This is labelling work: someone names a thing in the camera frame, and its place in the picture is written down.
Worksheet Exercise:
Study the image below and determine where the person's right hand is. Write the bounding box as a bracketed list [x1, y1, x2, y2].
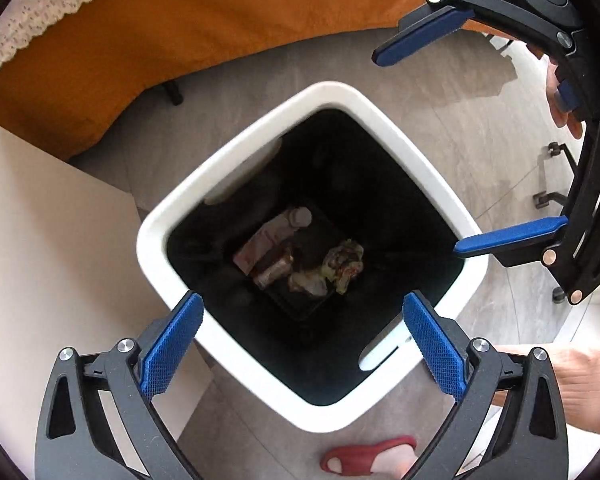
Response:
[546, 61, 584, 139]

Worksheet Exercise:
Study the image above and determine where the crumpled green wrapper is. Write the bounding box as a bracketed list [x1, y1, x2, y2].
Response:
[322, 238, 366, 295]

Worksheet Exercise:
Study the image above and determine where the white lace cloth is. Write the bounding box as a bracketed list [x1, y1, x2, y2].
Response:
[0, 0, 147, 87]

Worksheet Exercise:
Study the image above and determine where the red slipper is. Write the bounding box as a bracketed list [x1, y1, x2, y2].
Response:
[321, 435, 418, 477]

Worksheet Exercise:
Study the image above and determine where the beige furniture panel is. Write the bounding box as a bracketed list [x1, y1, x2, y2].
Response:
[0, 119, 216, 441]

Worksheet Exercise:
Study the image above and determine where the orange bedsheet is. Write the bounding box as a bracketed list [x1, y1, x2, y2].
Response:
[0, 0, 512, 162]

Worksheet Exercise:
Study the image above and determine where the crumpled pale wrapper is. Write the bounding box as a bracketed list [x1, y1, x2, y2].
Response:
[288, 270, 328, 299]

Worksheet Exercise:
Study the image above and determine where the white trash bin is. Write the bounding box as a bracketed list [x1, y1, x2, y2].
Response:
[136, 82, 490, 433]

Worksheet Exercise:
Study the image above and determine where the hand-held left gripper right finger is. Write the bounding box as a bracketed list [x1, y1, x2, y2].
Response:
[402, 291, 568, 480]

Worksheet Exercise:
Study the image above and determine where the person's left foot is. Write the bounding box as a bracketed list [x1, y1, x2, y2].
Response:
[370, 447, 423, 480]

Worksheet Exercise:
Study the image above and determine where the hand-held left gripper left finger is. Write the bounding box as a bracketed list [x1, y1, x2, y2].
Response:
[35, 291, 204, 480]

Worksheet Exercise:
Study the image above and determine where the black bed leg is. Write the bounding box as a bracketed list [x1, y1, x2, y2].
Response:
[154, 79, 184, 107]

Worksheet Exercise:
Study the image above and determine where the brown cylindrical wrapper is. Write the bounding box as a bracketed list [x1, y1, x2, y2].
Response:
[254, 254, 296, 291]

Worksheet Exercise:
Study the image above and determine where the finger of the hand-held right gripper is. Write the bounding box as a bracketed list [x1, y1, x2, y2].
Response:
[454, 119, 600, 307]
[374, 0, 581, 67]

